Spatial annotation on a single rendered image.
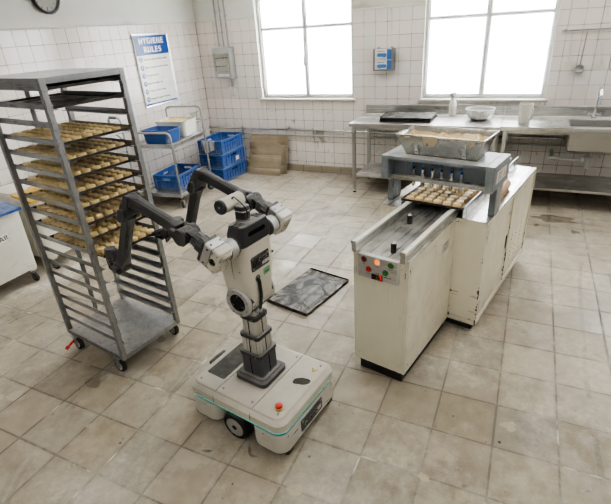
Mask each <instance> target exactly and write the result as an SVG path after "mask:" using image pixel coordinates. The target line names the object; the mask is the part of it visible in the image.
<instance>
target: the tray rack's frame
mask: <svg viewBox="0 0 611 504"><path fill-rule="evenodd" d="M117 74H120V72H119V68H71V69H52V70H43V71H34V72H25V73H16V74H7V75H0V84H10V85H36V82H35V79H34V78H44V81H45V84H51V83H58V82H66V81H73V80H80V79H88V78H95V77H102V76H110V75H117ZM0 147H1V150H2V153H3V155H4V158H5V161H6V164H7V166H8V169H9V172H10V175H11V177H12V180H13V183H14V186H15V188H16V191H17V194H18V197H19V199H20V202H21V205H22V208H23V210H24V213H25V216H26V219H27V221H28V224H29V227H30V230H31V232H32V235H33V238H34V241H35V243H36V246H37V249H38V252H39V254H40V257H41V260H42V263H43V265H44V268H45V271H46V274H47V276H48V279H49V282H50V285H51V287H52V290H53V293H54V296H55V298H56V301H57V304H58V307H59V309H60V312H61V315H62V318H63V320H64V323H65V326H66V329H67V331H68V333H70V335H69V336H71V337H72V338H73V339H75V340H76V341H75V342H74V344H75V345H77V346H79V345H78V342H77V339H76V338H77V337H78V338H80V339H82V340H84V341H86V342H88V343H90V344H92V345H94V346H96V347H97V348H99V349H101V350H103V351H105V352H107V353H109V354H111V355H113V356H112V357H111V358H113V359H114V360H115V364H116V366H117V367H118V368H120V369H121V366H120V362H119V360H120V359H121V357H120V354H119V351H118V348H117V344H116V341H114V340H112V339H110V338H108V337H106V336H104V335H102V334H100V333H98V332H96V331H93V330H91V329H89V328H87V327H85V326H83V325H81V324H79V323H76V324H74V325H73V326H72V325H71V322H70V319H69V316H68V313H67V311H66V308H65V305H64V302H63V299H62V297H61V294H60V291H59V288H58V285H57V283H56V280H55V277H54V274H53V271H52V268H51V266H50V263H49V260H48V257H47V254H46V252H45V249H44V246H43V243H42V240H41V238H40V235H39V232H38V229H37V226H36V224H35V221H34V218H33V215H32V212H31V209H30V207H29V204H28V201H27V198H26V195H25V193H24V190H23V187H22V184H21V181H20V179H19V176H18V173H17V170H16V167H15V165H14V162H13V159H12V156H11V153H10V150H9V148H8V145H7V142H6V139H5V136H4V134H3V131H2V128H1V125H0ZM119 295H120V299H119V300H117V301H115V302H113V303H111V304H112V305H113V306H116V307H117V308H116V309H114V310H113V311H114V314H115V317H117V318H119V319H121V320H119V321H118V322H117V324H118V327H119V329H121V330H123V331H124V332H123V333H121V337H122V340H123V341H125V342H127V344H125V345H124V347H125V351H126V354H127V357H128V358H130V357H131V356H132V355H134V354H135V353H137V352H138V351H140V350H141V349H143V348H144V347H145V346H147V345H148V344H150V343H151V342H153V341H154V340H156V339H157V338H159V337H160V336H161V335H163V334H164V333H166V332H167V331H169V330H170V331H172V332H174V330H173V327H174V326H176V325H177V321H175V320H174V319H173V316H171V315H168V314H166V313H163V312H161V311H158V310H156V309H153V308H151V307H148V306H146V305H143V304H141V303H138V302H136V301H133V300H131V299H128V298H126V296H125V295H122V294H120V293H119ZM90 316H93V317H95V318H97V319H99V320H101V321H103V322H106V323H108V324H110V322H109V318H107V317H105V316H103V315H100V314H98V313H96V312H95V313H94V314H92V315H90ZM82 321H84V322H86V323H88V324H90V325H92V326H94V327H96V328H98V329H100V330H102V331H104V332H107V333H109V334H111V335H113V331H112V330H111V329H109V328H107V327H105V326H103V325H101V324H98V323H96V322H94V321H92V320H90V319H88V318H85V319H83V320H82ZM113 336H114V335H113Z"/></svg>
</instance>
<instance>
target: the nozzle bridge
mask: <svg viewBox="0 0 611 504"><path fill-rule="evenodd" d="M510 158H511V154H504V153H503V154H502V153H494V152H487V153H486V154H485V156H483V157H482V158H481V159H479V160H478V161H468V160H459V159H450V158H441V157H431V156H422V155H413V154H406V153H405V151H404V149H403V147H402V145H400V146H398V147H396V148H394V149H392V150H390V151H389V152H387V153H385V154H383V155H382V165H381V178H383V179H388V199H392V200H393V199H395V198H396V197H398V196H399V195H400V190H401V180H408V181H415V182H422V183H429V184H436V185H443V186H450V187H457V188H464V189H470V190H477V191H484V193H485V194H490V196H489V204H488V212H487V216H490V217H494V216H495V215H496V214H497V212H498V211H499V207H500V200H501V193H502V186H503V183H504V182H505V181H506V180H507V179H508V172H509V165H510ZM413 162H415V163H414V164H413ZM423 163H424V164H423ZM412 164H413V166H415V169H416V173H415V176H412V172H411V167H412ZM422 164H423V166H422ZM432 164H433V166H432ZM442 165H443V167H442V169H443V172H444V175H443V180H440V176H439V172H440V168H441V166H442ZM421 166H422V167H424V170H425V175H424V177H423V178H422V177H421V173H420V169H421ZM431 166H432V168H434V178H433V179H431V178H430V168H431ZM451 167H453V168H452V170H453V181H449V180H450V177H449V172H450V169H451ZM462 168H463V170H462V172H463V182H462V183H460V182H459V181H460V180H459V174H460V171H461V169H462ZM412 169H413V167H412Z"/></svg>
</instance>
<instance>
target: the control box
mask: <svg viewBox="0 0 611 504"><path fill-rule="evenodd" d="M363 256H364V257H365V258H366V262H363V261H362V260H361V258H362V257H363ZM375 260H378V261H379V262H380V264H379V265H376V264H375V263H374V261H375ZM389 263H391V264H392V265H393V269H390V268H389V267H388V264H389ZM367 266H369V267H370V268H371V271H370V272H368V271H366V267H367ZM400 266H401V264H400V261H399V260H395V259H391V258H387V257H383V256H379V255H376V254H372V253H368V252H364V251H360V252H358V275H360V276H364V277H367V278H371V279H373V278H374V277H373V276H374V275H375V279H374V280H378V276H381V282H385V283H388V284H392V285H395V286H398V285H399V284H400ZM383 271H386V272H387V273H388V275H387V276H383V274H382V272H383ZM373 274H374V275H373ZM379 280H380V279H379ZM379 280H378V281H379Z"/></svg>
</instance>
